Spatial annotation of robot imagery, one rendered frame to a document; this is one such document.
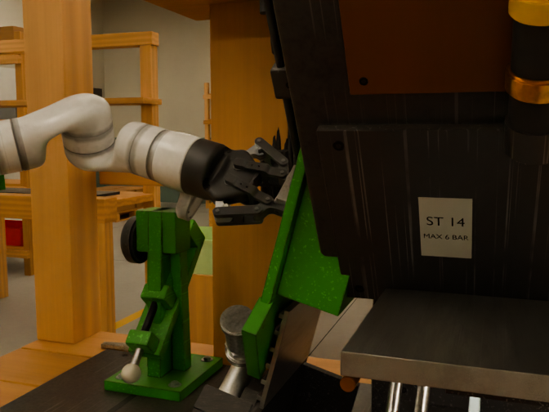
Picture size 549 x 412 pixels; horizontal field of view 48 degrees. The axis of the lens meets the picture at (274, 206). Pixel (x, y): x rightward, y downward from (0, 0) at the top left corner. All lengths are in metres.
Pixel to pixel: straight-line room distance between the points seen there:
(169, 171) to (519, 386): 0.50
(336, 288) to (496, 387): 0.24
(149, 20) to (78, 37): 11.26
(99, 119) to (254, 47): 0.32
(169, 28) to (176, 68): 0.76
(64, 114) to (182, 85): 11.21
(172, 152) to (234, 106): 0.29
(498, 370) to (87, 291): 0.98
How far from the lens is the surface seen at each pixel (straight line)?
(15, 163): 0.87
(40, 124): 0.86
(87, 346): 1.28
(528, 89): 0.44
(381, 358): 0.45
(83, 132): 0.86
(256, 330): 0.64
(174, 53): 12.19
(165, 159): 0.79
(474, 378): 0.45
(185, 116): 12.00
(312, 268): 0.65
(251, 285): 1.07
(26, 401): 1.01
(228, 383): 0.76
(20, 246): 6.23
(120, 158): 0.83
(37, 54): 1.27
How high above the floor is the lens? 1.28
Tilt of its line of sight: 6 degrees down
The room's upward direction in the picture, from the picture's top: straight up
